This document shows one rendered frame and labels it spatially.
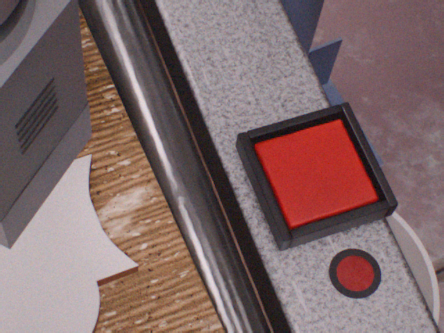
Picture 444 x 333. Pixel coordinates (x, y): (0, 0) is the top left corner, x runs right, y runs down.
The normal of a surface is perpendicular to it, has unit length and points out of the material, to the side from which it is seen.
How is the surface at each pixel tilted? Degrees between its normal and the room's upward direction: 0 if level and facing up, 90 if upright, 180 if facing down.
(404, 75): 0
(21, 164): 90
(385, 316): 0
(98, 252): 0
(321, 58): 90
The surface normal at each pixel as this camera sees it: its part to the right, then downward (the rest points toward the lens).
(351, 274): 0.08, -0.45
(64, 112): 0.88, 0.46
